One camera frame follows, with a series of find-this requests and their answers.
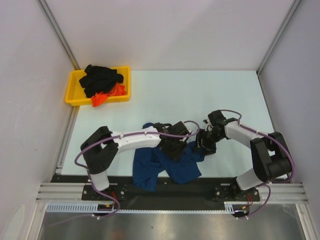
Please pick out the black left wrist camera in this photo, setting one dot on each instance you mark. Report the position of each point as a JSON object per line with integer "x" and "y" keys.
{"x": 178, "y": 129}

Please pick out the blue t shirt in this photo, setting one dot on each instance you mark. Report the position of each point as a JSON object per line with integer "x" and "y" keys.
{"x": 148, "y": 163}

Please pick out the yellow plastic bin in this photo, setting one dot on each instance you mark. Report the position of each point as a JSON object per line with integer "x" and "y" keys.
{"x": 75, "y": 94}

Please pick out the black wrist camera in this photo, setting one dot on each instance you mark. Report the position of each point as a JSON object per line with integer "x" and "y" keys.
{"x": 178, "y": 129}
{"x": 216, "y": 118}

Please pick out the black t shirt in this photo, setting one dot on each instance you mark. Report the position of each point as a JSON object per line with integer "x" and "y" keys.
{"x": 99, "y": 79}

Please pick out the aluminium frame rail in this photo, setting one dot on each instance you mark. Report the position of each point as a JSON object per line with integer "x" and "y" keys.
{"x": 60, "y": 192}

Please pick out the orange t shirt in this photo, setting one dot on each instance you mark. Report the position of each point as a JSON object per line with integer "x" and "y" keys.
{"x": 100, "y": 97}

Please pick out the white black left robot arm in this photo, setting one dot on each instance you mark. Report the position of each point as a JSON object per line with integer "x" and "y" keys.
{"x": 99, "y": 157}

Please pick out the light blue cable duct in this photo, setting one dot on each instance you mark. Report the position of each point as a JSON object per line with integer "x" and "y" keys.
{"x": 93, "y": 208}

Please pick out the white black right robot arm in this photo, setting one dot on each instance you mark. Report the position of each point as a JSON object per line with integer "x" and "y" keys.
{"x": 270, "y": 157}

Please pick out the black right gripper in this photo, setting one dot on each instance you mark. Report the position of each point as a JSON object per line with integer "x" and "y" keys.
{"x": 205, "y": 144}

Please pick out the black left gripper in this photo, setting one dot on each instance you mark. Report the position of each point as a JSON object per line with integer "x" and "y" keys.
{"x": 175, "y": 154}

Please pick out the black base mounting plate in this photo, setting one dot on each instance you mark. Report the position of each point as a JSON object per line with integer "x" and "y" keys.
{"x": 201, "y": 194}

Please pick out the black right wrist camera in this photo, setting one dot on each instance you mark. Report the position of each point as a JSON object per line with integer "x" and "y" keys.
{"x": 216, "y": 118}

